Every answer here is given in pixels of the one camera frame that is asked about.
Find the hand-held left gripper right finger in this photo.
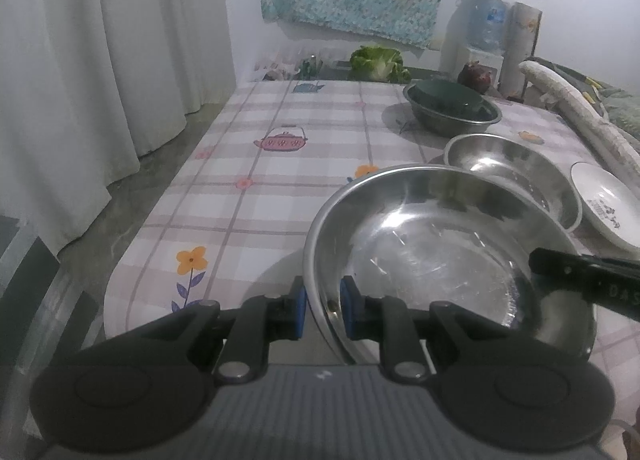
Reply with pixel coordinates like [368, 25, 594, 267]
[340, 276, 538, 383]

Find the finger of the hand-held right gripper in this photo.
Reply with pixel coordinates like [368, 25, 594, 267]
[529, 247, 640, 276]

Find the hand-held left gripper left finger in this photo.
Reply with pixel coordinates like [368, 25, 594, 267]
[107, 276, 307, 383]

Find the white ceramic plate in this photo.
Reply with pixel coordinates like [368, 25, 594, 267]
[570, 161, 640, 253]

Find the large steel bowl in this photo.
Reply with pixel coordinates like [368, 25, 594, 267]
[302, 165, 598, 366]
[444, 134, 583, 232]

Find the dark green bowl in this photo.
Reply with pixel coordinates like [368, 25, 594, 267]
[409, 79, 493, 122]

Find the checked floral tablecloth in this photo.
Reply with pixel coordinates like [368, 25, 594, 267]
[104, 80, 640, 421]

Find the white padded quilt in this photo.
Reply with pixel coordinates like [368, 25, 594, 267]
[517, 60, 640, 181]

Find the green patterned bedding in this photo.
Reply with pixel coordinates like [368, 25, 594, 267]
[530, 56, 640, 141]

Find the dark red round fruit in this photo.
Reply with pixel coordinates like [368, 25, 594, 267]
[457, 62, 493, 94]

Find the white water dispenser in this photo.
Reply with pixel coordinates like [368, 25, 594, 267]
[465, 47, 503, 88]

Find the rolled patterned mat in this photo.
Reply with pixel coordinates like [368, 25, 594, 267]
[500, 1, 543, 101]

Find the crumpled plastic bag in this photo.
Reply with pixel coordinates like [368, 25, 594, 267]
[252, 53, 301, 82]

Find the green lettuce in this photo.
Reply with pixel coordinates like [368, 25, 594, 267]
[348, 45, 412, 84]

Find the large water bottle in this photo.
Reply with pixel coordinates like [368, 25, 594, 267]
[467, 0, 508, 52]

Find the white curtain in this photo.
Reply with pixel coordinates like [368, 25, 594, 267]
[0, 0, 238, 261]

